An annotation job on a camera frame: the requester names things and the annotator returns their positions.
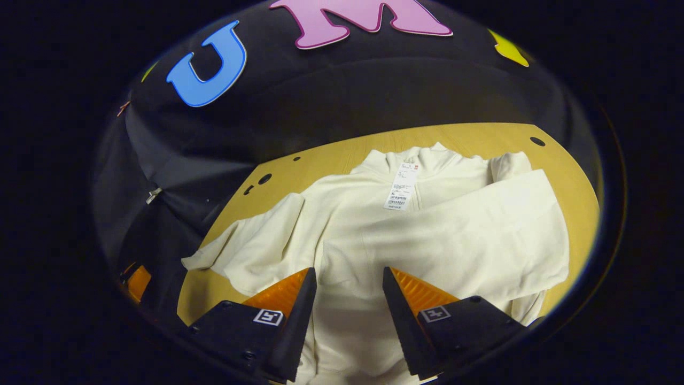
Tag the white sweatshirt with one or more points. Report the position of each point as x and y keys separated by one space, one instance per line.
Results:
x=427 y=240

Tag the white cloth clip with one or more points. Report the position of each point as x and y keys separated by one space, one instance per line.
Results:
x=154 y=195

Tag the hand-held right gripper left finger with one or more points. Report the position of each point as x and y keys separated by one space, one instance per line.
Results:
x=299 y=326

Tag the black backdrop cloth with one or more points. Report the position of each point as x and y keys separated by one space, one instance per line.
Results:
x=320 y=107

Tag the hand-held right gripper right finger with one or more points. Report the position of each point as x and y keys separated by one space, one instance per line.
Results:
x=403 y=326

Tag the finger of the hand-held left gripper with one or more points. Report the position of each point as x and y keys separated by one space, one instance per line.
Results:
x=138 y=282

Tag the copper cloth clip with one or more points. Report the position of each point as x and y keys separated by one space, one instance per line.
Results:
x=123 y=107

